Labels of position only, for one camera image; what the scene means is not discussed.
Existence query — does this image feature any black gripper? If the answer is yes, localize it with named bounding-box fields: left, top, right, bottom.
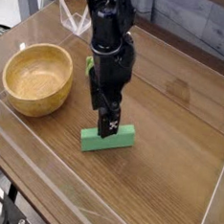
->
left=82, top=30, right=138, bottom=141

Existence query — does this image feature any green rectangular block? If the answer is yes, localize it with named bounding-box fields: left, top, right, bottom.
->
left=80, top=124, right=135, bottom=152

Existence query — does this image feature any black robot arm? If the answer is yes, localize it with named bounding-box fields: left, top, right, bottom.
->
left=86, top=0, right=136, bottom=138

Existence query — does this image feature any brown wooden bowl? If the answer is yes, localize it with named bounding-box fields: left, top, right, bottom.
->
left=2, top=43, right=74, bottom=117

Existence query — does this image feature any red plush strawberry toy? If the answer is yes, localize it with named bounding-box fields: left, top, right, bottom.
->
left=85, top=56, right=94, bottom=76

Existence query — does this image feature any black device under table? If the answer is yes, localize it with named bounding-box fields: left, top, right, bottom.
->
left=0, top=195, right=37, bottom=224

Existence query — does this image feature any clear acrylic corner bracket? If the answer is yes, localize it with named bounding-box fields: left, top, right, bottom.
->
left=59, top=0, right=91, bottom=36

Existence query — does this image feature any clear acrylic tray wall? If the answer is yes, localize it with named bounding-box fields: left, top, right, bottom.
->
left=0, top=99, right=127, bottom=224

